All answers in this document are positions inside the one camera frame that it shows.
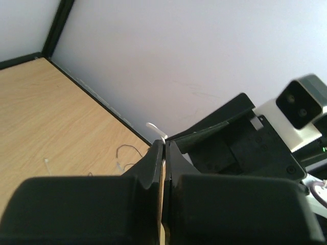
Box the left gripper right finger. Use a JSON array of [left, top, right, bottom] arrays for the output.
[[163, 142, 324, 244]]

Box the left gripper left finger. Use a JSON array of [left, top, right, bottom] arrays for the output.
[[1, 140, 164, 244]]

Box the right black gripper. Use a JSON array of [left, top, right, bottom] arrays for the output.
[[168, 93, 307, 182]]

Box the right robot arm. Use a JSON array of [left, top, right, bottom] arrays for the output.
[[168, 93, 326, 182]]

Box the brown wire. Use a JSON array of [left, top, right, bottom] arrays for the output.
[[86, 144, 150, 177]]

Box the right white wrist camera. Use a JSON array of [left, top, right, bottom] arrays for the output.
[[253, 73, 326, 153]]

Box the black frame post right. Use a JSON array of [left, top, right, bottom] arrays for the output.
[[41, 0, 75, 58]]

